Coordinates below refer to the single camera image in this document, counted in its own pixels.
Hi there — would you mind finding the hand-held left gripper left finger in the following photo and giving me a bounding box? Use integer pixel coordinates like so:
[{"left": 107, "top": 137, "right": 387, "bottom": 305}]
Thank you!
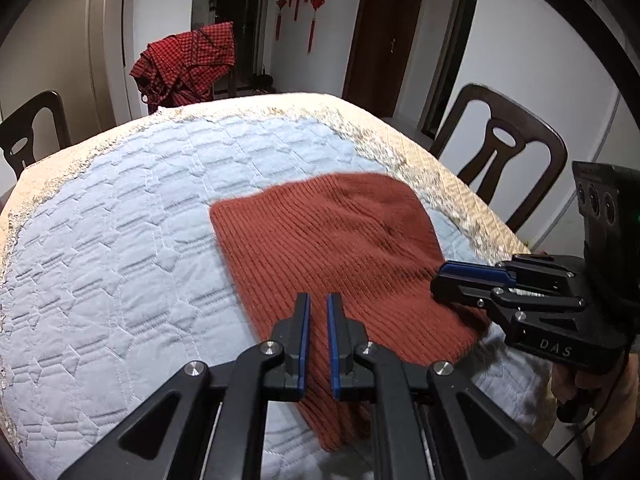
[{"left": 57, "top": 292, "right": 312, "bottom": 480}]

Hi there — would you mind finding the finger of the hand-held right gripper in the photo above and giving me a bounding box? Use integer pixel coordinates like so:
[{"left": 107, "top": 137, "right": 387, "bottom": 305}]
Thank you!
[
  {"left": 430, "top": 273, "right": 587, "bottom": 329},
  {"left": 439, "top": 254, "right": 584, "bottom": 292}
]

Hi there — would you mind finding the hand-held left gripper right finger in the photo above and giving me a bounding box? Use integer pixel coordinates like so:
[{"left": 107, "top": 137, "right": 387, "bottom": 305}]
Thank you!
[{"left": 326, "top": 292, "right": 576, "bottom": 480}]

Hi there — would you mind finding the rust red knit sweater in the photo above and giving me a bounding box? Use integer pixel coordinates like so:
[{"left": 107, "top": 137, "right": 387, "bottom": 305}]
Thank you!
[{"left": 209, "top": 171, "right": 493, "bottom": 453}]

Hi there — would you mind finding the person's right forearm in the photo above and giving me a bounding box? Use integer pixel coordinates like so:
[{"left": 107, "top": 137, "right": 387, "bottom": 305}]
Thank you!
[{"left": 582, "top": 355, "right": 640, "bottom": 480}]

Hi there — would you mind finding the person's right hand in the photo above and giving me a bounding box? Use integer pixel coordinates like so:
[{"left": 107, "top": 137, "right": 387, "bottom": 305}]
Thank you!
[{"left": 551, "top": 359, "right": 623, "bottom": 412}]

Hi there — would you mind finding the dark wooden chair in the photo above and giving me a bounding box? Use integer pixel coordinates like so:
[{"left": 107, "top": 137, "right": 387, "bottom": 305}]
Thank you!
[
  {"left": 0, "top": 90, "right": 72, "bottom": 181},
  {"left": 429, "top": 83, "right": 569, "bottom": 235}
]

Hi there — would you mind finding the light blue quilted mat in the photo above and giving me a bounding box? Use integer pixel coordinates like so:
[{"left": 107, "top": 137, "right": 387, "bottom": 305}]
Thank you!
[{"left": 0, "top": 115, "right": 556, "bottom": 480}]

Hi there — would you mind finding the brown wooden door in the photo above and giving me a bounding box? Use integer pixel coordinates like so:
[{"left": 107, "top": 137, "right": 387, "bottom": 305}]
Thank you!
[{"left": 342, "top": 0, "right": 426, "bottom": 118}]

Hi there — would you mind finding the red plaid garment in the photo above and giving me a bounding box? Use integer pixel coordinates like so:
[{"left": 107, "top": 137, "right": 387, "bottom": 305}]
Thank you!
[{"left": 129, "top": 21, "right": 236, "bottom": 116}]

